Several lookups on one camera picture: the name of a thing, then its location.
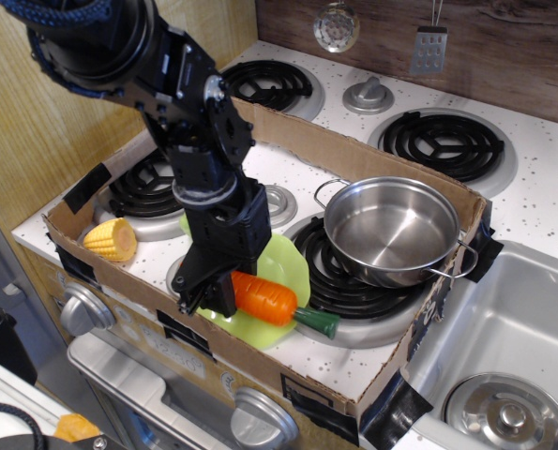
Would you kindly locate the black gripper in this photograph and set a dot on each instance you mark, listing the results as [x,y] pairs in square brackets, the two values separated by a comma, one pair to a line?
[230,235]

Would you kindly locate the orange toy carrot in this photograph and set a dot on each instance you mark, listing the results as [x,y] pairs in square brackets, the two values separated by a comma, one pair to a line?
[277,305]

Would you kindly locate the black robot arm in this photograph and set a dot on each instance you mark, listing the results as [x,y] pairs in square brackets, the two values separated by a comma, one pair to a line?
[125,53]

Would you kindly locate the green plastic plate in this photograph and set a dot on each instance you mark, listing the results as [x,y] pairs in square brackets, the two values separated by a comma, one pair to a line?
[280,262]

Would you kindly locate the green toy broccoli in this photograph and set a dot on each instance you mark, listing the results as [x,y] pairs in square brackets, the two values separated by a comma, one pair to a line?
[184,225]

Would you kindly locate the yellow toy corn cob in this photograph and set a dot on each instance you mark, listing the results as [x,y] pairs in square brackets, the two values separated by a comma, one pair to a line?
[113,240]

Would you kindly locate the grey left oven knob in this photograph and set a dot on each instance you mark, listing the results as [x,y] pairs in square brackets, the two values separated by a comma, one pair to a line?
[84,311]

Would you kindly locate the grey oven knob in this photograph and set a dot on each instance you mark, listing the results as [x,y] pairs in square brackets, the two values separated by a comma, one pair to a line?
[259,423]
[84,311]

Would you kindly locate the grey centre stove knob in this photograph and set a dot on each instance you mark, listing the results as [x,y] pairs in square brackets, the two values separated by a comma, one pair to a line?
[282,205]

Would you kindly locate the grey stove knob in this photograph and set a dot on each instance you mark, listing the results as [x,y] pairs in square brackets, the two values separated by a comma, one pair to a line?
[368,97]
[282,205]

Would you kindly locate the front left black burner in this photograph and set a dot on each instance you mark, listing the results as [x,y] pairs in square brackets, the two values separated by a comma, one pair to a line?
[143,196]

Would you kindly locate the black burner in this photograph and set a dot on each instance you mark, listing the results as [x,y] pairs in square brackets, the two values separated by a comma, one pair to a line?
[276,85]
[370,316]
[143,196]
[461,145]

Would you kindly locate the front right black burner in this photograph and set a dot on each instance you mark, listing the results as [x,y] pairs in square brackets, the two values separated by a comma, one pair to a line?
[370,316]

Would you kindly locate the grey right oven knob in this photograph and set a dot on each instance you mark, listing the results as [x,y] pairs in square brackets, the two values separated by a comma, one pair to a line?
[259,423]

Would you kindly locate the orange toy piece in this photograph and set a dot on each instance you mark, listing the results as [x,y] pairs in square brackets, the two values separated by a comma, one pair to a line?
[73,427]

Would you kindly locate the cardboard fence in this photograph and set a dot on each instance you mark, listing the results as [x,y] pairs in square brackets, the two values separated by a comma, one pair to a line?
[325,389]

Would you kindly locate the stainless steel pot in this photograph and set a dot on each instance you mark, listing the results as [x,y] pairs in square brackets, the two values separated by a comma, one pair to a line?
[395,232]

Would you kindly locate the back left black burner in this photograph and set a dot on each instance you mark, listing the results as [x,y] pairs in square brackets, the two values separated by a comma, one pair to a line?
[276,85]

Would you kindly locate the grey back stove knob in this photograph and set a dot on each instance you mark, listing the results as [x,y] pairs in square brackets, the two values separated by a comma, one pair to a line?
[368,97]

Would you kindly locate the back right black burner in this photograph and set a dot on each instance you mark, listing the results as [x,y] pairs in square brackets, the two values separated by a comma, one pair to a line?
[461,145]

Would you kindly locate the hanging metal strainer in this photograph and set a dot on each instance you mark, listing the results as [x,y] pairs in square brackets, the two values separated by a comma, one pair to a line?
[336,27]

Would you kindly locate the steel pot lid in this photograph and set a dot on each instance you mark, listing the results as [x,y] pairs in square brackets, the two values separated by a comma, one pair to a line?
[503,411]

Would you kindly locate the steel sink basin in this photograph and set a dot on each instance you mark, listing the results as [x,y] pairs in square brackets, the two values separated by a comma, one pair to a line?
[506,322]

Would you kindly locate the grey oven door handle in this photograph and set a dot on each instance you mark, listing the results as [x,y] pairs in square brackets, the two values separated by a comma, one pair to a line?
[158,408]

